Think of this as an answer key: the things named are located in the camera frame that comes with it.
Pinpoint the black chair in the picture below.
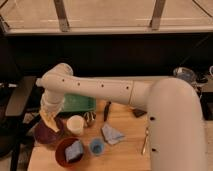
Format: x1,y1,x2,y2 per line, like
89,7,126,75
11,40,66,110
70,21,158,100
0,76,40,171

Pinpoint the round metal dish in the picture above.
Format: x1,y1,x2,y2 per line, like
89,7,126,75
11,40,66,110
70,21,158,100
173,67,196,83

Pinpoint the small metal cup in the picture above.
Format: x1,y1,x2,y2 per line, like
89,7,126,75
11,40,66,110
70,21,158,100
83,111,96,127

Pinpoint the small blue cup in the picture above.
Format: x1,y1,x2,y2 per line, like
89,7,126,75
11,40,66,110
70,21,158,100
89,138,105,156

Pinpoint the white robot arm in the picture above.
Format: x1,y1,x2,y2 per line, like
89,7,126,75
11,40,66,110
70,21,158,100
36,63,208,171

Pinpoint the blue sponge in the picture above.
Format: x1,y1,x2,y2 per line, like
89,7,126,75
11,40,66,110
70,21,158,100
65,140,83,163

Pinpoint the white cup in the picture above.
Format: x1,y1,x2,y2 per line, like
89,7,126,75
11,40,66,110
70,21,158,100
66,115,84,136

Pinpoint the wooden cutting board table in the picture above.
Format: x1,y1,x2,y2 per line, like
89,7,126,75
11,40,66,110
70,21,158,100
27,77,186,171

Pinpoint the green plastic tray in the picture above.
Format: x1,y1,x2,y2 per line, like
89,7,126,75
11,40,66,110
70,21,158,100
38,93,97,116

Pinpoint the peeled yellow banana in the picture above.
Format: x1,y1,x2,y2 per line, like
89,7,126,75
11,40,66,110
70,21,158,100
39,109,59,132

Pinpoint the silver fork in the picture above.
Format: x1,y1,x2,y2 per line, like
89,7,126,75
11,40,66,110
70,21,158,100
141,127,149,155

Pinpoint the light blue cloth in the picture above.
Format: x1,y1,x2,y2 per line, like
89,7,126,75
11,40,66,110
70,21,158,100
101,123,125,145

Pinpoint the red bowl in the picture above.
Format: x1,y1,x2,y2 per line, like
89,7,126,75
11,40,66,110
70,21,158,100
55,137,83,169

